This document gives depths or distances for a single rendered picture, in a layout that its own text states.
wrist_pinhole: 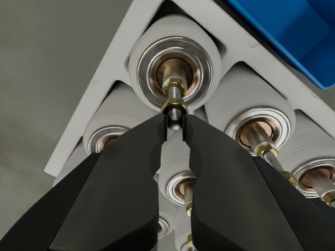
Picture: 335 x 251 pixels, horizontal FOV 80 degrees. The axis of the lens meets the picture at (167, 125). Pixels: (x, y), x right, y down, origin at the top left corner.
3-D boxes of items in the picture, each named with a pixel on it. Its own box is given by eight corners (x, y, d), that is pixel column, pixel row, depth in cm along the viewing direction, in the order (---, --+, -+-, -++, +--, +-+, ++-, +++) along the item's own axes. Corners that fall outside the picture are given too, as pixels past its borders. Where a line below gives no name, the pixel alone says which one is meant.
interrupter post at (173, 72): (188, 65, 20) (191, 76, 17) (184, 88, 21) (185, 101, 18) (164, 62, 20) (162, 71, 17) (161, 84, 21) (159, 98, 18)
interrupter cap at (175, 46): (221, 42, 19) (223, 43, 18) (202, 113, 23) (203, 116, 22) (139, 28, 18) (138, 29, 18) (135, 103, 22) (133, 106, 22)
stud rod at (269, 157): (253, 142, 22) (284, 199, 16) (260, 136, 22) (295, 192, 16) (259, 146, 23) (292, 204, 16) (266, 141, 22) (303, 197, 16)
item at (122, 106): (122, 62, 37) (86, 105, 22) (170, 80, 39) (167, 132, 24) (111, 105, 42) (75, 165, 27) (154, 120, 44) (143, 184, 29)
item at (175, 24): (208, 17, 33) (237, 32, 18) (195, 73, 38) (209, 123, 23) (150, 7, 33) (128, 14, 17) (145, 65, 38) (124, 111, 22)
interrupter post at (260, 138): (240, 134, 24) (249, 152, 21) (255, 120, 23) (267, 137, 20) (253, 144, 25) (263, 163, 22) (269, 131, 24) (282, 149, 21)
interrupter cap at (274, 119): (209, 137, 24) (210, 141, 24) (258, 90, 21) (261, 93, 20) (251, 166, 27) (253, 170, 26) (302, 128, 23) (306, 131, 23)
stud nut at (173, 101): (160, 118, 15) (159, 124, 14) (161, 96, 14) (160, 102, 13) (187, 120, 15) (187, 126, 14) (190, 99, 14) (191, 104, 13)
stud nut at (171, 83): (162, 96, 18) (162, 100, 17) (164, 78, 17) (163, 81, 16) (184, 98, 18) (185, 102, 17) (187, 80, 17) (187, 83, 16)
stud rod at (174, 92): (168, 86, 19) (166, 131, 13) (169, 76, 18) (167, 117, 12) (179, 87, 19) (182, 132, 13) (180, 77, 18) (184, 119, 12)
